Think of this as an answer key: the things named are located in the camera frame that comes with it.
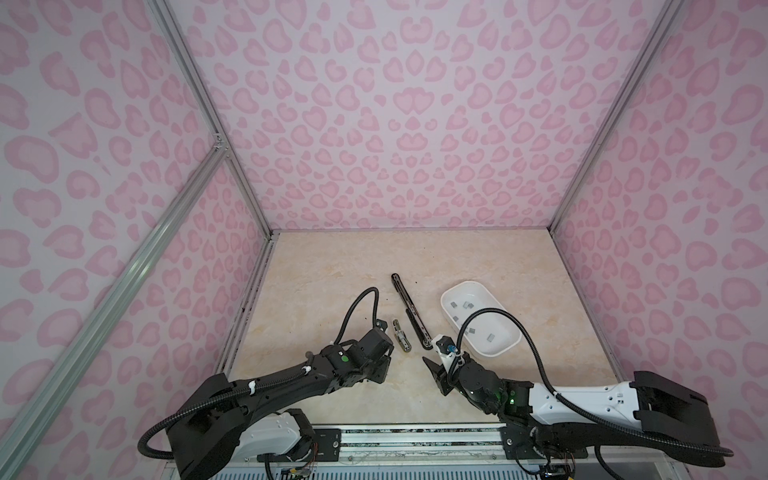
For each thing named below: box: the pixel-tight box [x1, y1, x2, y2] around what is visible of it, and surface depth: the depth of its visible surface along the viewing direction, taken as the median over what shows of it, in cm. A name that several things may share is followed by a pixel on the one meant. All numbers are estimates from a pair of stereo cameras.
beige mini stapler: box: [392, 319, 412, 353], surface depth 92 cm
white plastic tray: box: [442, 281, 523, 357], surface depth 95 cm
